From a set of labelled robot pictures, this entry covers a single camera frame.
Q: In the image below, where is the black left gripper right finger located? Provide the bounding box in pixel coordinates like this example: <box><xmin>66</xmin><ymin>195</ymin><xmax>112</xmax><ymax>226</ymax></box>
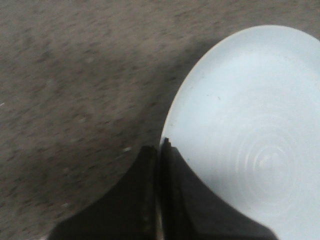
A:
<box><xmin>161</xmin><ymin>139</ymin><xmax>275</xmax><ymax>240</ymax></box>

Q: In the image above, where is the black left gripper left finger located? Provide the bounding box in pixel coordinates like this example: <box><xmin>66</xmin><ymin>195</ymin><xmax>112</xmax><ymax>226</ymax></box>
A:
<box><xmin>48</xmin><ymin>146</ymin><xmax>157</xmax><ymax>240</ymax></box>

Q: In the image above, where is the light blue round plate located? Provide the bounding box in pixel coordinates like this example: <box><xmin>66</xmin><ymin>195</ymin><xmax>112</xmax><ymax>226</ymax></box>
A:
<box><xmin>161</xmin><ymin>25</ymin><xmax>320</xmax><ymax>240</ymax></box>

